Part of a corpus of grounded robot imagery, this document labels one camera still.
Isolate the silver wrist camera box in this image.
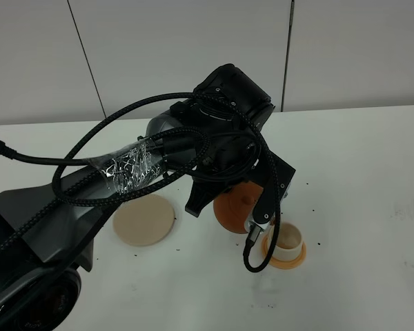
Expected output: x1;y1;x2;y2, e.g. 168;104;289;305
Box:
244;152;295;232

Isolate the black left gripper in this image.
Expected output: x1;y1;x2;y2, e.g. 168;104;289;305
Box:
185;132;262;217

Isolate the near white teacup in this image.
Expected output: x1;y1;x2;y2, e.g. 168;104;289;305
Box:
272;222;304;262

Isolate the near orange saucer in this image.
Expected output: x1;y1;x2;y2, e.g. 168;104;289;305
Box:
261;235;306;270

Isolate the beige round teapot coaster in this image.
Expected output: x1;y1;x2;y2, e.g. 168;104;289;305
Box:
112;194;175;246

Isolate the black braided cable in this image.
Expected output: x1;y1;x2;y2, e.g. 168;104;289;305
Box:
0;89;284;273

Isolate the brown clay teapot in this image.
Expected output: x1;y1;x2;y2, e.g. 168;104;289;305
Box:
213;181;263;234

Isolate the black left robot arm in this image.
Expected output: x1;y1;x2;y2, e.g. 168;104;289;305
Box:
0;64;283;330

